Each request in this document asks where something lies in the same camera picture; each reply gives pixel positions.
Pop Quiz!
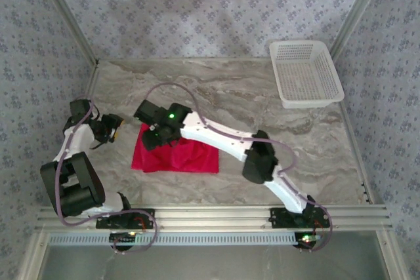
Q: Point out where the red t-shirt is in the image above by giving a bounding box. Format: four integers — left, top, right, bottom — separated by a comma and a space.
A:
131, 123, 220, 174

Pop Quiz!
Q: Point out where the black controller board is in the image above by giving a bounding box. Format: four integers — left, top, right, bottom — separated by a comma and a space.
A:
295, 232, 321, 250
109, 231, 137, 250

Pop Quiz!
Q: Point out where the white perforated plastic basket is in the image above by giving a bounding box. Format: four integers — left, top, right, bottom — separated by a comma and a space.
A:
268, 39, 345, 110

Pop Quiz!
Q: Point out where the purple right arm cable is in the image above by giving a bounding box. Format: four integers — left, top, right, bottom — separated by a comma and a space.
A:
143, 82, 334, 254

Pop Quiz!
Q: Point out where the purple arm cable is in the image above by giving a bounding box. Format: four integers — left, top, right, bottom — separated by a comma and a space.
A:
143, 82, 334, 254
55, 96, 158, 256

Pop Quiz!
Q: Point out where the aluminium table side rail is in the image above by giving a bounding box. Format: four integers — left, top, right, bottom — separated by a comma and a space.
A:
52, 62, 101, 207
337, 101, 377, 205

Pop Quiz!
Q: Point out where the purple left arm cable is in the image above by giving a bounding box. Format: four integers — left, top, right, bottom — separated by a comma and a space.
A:
55, 96, 158, 256

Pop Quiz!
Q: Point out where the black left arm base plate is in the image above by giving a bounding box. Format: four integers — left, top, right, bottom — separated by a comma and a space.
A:
95, 207, 156, 229

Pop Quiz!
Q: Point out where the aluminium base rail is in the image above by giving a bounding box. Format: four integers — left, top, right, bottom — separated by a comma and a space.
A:
35, 204, 394, 231

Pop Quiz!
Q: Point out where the aluminium upright frame post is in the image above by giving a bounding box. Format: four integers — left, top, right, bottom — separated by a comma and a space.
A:
327, 0, 391, 61
32, 0, 100, 64

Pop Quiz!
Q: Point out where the grey slotted cable duct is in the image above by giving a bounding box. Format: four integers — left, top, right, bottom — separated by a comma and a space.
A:
48, 231, 298, 247

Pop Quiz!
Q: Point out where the aluminium frame leg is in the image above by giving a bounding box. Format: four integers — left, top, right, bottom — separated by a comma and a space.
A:
375, 230, 408, 280
16, 230, 50, 280

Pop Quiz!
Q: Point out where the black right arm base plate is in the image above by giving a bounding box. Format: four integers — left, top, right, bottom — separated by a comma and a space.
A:
270, 207, 331, 228

